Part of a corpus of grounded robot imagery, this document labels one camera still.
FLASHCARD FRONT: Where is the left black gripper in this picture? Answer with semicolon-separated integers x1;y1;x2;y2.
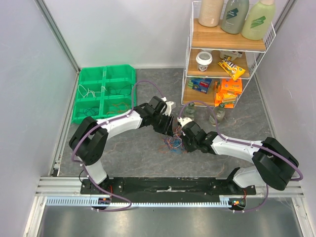
151;112;174;137

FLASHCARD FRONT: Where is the coloured wire bundle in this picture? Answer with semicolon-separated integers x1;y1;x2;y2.
159;125;188;155

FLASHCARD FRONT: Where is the orange wire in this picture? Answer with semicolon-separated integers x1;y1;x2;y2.
106;101;131;115

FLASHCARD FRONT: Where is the dark purple wire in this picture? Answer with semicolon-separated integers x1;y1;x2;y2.
76;106;99;118

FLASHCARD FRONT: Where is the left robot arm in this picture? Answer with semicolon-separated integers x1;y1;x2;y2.
69;101;175;194

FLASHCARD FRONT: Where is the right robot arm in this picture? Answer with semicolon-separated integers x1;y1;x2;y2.
178;118;299;195

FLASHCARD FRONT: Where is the left glass bottle green cap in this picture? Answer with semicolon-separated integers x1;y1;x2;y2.
183;102;196;121

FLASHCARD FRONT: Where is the glass bottle green cap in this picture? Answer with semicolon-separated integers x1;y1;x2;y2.
209;103;225;126
183;102;196;121

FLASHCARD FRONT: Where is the blue snack box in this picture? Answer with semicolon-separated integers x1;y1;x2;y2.
188;78;212;94

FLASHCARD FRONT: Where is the right glass bottle green cap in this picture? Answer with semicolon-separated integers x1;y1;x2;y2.
209;103;225;126

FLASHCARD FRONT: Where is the green compartment bin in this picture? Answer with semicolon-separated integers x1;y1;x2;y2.
72;64;137;124

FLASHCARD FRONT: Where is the orange snack boxes stack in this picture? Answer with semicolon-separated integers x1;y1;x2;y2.
214;79;243;109

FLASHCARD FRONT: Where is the white paper coffee cup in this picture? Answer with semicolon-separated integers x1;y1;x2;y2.
196;51;213;72

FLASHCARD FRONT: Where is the yellow candy bag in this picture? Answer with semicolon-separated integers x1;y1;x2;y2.
218;57;245;81

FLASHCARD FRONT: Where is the white cup carton pack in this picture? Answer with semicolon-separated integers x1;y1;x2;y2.
220;50;243;62

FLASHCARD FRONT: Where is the beige lotion bottle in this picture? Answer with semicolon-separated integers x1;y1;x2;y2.
198;0;224;27

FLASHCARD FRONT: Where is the grey shampoo bottle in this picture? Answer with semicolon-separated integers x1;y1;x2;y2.
221;0;249;35

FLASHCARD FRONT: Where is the light green shampoo bottle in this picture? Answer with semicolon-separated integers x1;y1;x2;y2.
241;0;276;40

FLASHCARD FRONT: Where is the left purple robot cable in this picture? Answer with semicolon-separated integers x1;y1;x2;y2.
71;80;165;213

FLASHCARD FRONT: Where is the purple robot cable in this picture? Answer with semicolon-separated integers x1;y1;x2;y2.
178;100;304;213
71;80;165;213

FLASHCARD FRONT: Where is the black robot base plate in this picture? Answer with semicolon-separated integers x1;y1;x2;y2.
80;176;257;197

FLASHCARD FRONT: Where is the white wire wooden shelf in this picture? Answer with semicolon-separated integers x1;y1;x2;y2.
181;1;276;106

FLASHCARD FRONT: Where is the grey slotted cable duct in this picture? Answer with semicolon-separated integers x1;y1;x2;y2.
46;197;243;208

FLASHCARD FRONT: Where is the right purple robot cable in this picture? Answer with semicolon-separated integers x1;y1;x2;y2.
178;100;304;213

